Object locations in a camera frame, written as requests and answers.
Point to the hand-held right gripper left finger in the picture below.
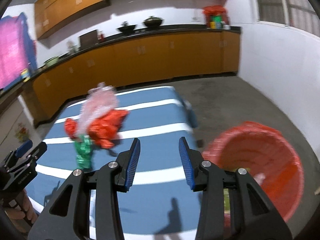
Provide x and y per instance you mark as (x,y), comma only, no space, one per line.
(132,165)

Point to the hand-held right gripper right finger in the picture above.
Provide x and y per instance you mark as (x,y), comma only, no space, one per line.
(186,165)

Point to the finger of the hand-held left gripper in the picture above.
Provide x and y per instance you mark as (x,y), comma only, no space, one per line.
(23,148)
(37,151)

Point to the small red plastic bag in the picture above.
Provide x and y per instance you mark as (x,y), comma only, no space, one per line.
(71,128)

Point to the large red plastic bag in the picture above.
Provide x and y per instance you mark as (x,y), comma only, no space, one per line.
(107,127)

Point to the green foil wrapper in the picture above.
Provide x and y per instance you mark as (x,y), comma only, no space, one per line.
(83,152)

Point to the green yellow wrapper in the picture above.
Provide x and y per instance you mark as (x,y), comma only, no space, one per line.
(226,200)

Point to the clear crinkled plastic bag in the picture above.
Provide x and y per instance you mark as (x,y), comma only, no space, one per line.
(100,105)

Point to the small white plastic bag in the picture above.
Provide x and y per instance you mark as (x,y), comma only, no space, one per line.
(260,178)

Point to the plastic woven wastebasket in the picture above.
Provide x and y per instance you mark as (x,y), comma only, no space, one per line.
(275,160)

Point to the person's left hand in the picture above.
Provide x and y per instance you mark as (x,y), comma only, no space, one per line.
(31,210)

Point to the flower decorated tiled panel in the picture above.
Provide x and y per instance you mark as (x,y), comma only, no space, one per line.
(15,120)

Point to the blue white striped tablecloth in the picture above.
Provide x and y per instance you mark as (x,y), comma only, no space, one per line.
(155,120)

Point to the green basin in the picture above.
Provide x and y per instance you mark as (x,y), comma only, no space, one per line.
(51,62)

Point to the pink blue curtain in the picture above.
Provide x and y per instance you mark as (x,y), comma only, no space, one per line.
(12,50)

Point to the bagged glass jar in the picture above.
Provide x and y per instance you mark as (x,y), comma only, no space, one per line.
(71,47)

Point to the wooden base cabinets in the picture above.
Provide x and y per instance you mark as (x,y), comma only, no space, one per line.
(150,55)

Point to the dark cutting board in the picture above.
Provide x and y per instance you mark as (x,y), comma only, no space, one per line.
(88,38)

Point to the red bottle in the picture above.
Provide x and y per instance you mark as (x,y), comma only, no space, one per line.
(101,36)

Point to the black kitchen countertop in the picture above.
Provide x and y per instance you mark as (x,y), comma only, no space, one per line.
(175,28)

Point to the black wok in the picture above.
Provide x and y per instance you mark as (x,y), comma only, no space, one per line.
(127,28)

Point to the small yellow container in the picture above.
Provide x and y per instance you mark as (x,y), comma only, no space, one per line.
(212,25)

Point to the white cup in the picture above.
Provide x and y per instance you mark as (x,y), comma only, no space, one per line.
(226,27)

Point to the lidded dark wok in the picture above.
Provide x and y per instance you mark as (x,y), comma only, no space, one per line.
(153,22)

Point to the green box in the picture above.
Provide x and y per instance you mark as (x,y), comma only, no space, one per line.
(216,20)

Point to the red plastic bag cover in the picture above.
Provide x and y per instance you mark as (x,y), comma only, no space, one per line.
(214,10)

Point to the barred window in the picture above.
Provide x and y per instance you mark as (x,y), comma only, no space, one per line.
(287,2)

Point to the white wall socket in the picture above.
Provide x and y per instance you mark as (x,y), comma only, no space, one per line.
(195,19)

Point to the wooden wall cabinets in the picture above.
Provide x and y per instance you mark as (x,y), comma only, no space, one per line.
(75,2)

